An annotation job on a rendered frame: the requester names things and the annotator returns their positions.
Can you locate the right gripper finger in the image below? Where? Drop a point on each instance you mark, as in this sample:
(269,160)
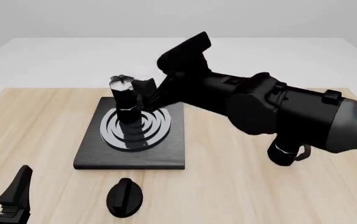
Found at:
(154,102)

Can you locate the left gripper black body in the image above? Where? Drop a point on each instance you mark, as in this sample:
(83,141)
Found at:
(3,215)

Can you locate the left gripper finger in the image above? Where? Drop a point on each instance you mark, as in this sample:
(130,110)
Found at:
(16,189)

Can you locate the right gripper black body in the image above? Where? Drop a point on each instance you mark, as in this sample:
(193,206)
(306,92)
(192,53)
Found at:
(178,89)

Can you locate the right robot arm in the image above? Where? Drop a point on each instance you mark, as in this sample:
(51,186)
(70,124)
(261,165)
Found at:
(290,109)

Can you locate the dark metal moka pot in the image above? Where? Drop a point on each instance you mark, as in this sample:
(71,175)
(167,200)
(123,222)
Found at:
(125,100)

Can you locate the flat black stove plate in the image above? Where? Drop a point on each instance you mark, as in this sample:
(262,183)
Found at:
(94,151)

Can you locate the round black stove knob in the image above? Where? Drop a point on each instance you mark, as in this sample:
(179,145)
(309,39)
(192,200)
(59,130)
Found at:
(124,198)

